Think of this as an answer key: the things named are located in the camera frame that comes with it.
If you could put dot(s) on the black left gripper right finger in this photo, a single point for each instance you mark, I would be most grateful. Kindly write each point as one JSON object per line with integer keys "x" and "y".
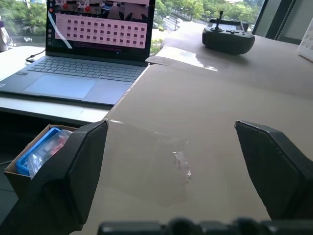
{"x": 281, "y": 171}

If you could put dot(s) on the white perforated object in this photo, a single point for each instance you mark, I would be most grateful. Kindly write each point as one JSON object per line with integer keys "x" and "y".
{"x": 306, "y": 44}

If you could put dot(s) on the grey laptop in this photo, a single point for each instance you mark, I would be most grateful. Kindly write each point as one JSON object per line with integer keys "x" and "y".
{"x": 80, "y": 58}

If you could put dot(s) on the small open cardboard box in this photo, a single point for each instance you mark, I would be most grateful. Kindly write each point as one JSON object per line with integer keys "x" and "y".
{"x": 14, "y": 176}

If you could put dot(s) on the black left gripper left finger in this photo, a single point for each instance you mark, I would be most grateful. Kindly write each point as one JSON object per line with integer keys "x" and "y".
{"x": 61, "y": 176}

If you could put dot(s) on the clear plastic bag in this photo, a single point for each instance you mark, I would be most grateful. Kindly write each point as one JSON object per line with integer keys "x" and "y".
{"x": 46, "y": 151}

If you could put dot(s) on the blue plastic tray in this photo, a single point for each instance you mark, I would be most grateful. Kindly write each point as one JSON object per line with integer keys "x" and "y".
{"x": 36, "y": 151}

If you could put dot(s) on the black remote controller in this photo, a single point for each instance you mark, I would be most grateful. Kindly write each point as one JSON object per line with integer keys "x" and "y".
{"x": 227, "y": 36}

